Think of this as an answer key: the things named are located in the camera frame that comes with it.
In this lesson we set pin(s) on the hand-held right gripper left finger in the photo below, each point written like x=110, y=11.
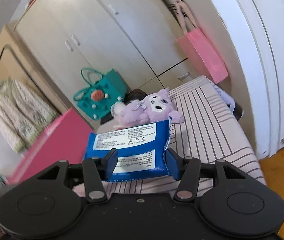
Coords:
x=110, y=165

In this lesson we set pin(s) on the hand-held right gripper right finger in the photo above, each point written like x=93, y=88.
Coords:
x=173, y=165

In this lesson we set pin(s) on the blue wet wipes packet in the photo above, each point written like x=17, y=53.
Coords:
x=132, y=140

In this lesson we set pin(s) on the purple plush toy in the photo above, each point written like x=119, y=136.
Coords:
x=137, y=115

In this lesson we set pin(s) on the white mesh bath loofah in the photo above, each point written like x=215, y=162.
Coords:
x=117, y=108

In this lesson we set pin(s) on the pink cardboard box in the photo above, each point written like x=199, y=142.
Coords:
x=57, y=140

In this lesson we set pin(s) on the black suitcase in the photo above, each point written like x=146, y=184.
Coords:
x=135, y=95

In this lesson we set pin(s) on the teal felt tote bag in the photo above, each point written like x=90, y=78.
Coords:
x=112, y=85

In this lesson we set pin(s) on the white knit panda cardigan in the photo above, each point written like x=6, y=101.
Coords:
x=14, y=105

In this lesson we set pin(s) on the pink paper bag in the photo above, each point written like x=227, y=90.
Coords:
x=202, y=52

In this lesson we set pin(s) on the grey wardrobe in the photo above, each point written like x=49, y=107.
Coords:
x=107, y=30

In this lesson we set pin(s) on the white door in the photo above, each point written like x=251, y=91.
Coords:
x=269, y=67

